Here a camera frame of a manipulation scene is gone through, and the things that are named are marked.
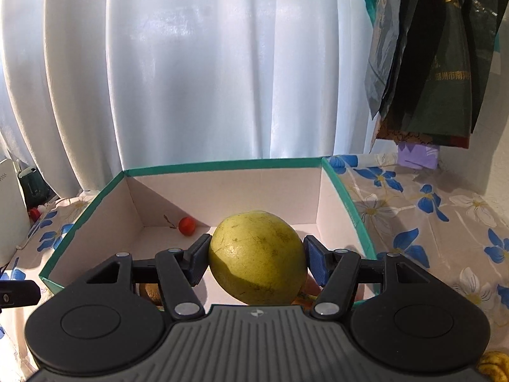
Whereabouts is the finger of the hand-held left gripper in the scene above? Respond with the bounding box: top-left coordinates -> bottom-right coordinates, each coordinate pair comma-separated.
0,280 -> 41,310

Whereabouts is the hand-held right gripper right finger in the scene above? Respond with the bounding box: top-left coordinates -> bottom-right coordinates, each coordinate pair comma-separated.
303,236 -> 416,321

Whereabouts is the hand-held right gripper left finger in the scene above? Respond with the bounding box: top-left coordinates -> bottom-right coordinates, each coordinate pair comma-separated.
85,234 -> 212,321

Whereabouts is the red mango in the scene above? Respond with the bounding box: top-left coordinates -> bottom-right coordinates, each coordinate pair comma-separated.
294,274 -> 324,301

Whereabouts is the yellow green mango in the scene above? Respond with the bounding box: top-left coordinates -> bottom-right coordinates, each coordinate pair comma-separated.
209,211 -> 308,306

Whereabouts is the green-edged cardboard box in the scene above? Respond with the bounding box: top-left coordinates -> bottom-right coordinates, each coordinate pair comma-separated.
38,157 -> 378,312

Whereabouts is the brown kiwi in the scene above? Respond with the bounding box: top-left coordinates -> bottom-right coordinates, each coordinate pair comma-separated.
138,284 -> 162,303

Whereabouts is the dark green mug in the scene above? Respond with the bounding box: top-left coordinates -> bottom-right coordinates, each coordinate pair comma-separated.
19,167 -> 54,209

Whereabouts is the floral tablecloth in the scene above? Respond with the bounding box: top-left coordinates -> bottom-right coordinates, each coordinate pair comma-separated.
0,153 -> 509,382

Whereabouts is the purple small box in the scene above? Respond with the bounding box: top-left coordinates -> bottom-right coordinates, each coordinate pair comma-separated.
397,141 -> 440,170

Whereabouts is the white curtain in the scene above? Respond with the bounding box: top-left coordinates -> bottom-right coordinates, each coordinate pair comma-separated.
0,0 -> 384,204

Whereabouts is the yellow banana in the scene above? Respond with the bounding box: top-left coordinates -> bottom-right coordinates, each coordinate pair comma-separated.
477,350 -> 509,382

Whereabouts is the grey translucent plastic bag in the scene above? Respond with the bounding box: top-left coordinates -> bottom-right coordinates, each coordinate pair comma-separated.
364,0 -> 402,122

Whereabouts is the dark green plastic bag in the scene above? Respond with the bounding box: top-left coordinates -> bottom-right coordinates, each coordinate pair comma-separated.
378,0 -> 476,150

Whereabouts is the black plastic bag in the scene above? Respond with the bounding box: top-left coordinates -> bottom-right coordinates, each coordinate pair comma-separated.
457,0 -> 506,136

